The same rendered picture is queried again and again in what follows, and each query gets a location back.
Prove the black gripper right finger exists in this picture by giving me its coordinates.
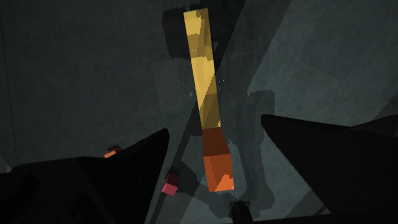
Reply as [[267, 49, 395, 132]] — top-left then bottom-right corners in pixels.
[[261, 114, 398, 214]]

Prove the orange-brown block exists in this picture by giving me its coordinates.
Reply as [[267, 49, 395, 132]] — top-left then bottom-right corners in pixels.
[[103, 147, 121, 158]]

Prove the small red cube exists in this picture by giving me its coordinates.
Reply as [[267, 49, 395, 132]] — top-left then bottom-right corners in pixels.
[[162, 173, 180, 196]]

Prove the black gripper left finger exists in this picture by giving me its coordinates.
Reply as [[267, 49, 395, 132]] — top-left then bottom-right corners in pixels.
[[11, 128, 170, 224]]

